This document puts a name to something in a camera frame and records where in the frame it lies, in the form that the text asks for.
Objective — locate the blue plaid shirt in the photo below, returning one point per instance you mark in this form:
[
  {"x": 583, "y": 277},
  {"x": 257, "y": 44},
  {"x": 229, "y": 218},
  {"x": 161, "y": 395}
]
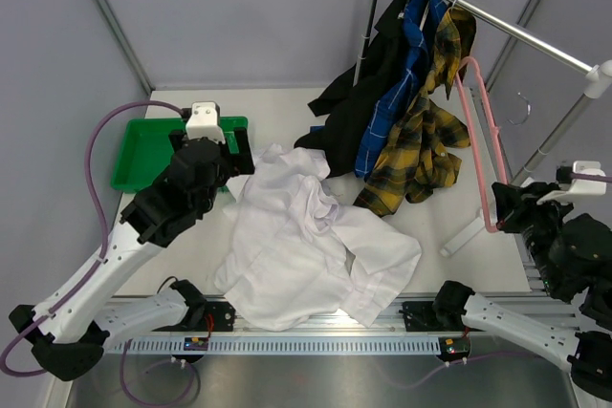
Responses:
[{"x": 419, "y": 21}]

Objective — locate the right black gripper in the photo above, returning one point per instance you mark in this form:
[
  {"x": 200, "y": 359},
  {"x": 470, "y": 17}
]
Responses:
[{"x": 508, "y": 194}]

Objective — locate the metal clothes rack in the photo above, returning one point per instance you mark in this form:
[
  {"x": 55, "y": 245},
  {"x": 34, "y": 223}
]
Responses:
[{"x": 598, "y": 80}]

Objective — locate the green plastic tray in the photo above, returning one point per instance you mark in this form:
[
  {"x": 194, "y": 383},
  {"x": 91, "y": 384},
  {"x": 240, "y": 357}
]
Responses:
[{"x": 146, "y": 151}]

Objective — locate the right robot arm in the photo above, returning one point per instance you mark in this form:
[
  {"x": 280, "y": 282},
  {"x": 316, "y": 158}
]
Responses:
[{"x": 572, "y": 256}]

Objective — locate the white shirt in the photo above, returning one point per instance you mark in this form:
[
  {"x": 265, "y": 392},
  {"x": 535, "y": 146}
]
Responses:
[{"x": 296, "y": 251}]

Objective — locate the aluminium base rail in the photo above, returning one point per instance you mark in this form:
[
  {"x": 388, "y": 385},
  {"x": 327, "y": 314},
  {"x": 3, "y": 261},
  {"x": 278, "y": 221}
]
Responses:
[{"x": 408, "y": 313}]

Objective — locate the white slotted cable duct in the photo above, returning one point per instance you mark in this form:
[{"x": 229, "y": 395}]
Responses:
[{"x": 280, "y": 345}]

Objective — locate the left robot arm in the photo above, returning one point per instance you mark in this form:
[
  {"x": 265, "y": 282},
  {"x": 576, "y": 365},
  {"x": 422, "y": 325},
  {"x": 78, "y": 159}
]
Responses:
[{"x": 72, "y": 330}]

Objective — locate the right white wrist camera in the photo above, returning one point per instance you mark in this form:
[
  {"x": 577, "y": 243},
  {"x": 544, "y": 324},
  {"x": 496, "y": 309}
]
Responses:
[{"x": 577, "y": 180}]

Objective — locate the yellow plaid shirt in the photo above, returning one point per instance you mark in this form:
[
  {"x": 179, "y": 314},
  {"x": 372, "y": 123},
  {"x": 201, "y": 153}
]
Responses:
[{"x": 416, "y": 160}]

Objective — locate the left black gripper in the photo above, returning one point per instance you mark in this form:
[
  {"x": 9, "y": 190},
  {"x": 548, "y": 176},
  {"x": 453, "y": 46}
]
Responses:
[{"x": 236, "y": 163}]

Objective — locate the black shirt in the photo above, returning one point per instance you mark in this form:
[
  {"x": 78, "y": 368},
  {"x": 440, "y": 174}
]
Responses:
[{"x": 349, "y": 104}]

